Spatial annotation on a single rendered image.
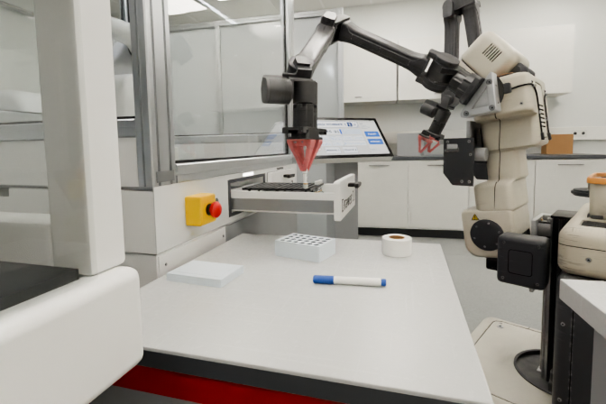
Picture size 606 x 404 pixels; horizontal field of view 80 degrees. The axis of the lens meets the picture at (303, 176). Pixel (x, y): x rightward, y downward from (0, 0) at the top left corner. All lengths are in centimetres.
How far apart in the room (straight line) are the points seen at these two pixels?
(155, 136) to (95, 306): 50
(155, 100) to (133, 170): 16
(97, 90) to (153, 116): 43
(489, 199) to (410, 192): 281
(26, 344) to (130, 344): 11
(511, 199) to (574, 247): 26
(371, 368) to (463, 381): 10
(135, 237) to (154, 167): 16
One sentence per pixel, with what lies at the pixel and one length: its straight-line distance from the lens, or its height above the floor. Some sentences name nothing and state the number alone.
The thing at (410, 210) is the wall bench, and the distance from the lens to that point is 412.
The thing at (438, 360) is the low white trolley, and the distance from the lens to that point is 52.
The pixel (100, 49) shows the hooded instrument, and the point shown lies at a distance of 41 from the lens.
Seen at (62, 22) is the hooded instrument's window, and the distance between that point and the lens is 38.
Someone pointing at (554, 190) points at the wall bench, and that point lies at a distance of 439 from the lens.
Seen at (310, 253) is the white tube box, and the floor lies 78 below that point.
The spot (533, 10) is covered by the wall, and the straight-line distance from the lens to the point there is 525.
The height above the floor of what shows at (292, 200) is 87.
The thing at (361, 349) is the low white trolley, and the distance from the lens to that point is 52.
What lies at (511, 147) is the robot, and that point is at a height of 101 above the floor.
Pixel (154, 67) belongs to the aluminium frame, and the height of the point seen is 120.
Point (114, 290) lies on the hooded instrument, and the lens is 39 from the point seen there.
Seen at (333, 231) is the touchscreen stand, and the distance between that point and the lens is 218.
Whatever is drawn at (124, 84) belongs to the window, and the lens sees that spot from 89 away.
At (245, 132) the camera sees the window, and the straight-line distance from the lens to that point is 125.
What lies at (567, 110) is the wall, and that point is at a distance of 518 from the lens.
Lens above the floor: 102
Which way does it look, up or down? 5 degrees down
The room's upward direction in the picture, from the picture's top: 1 degrees counter-clockwise
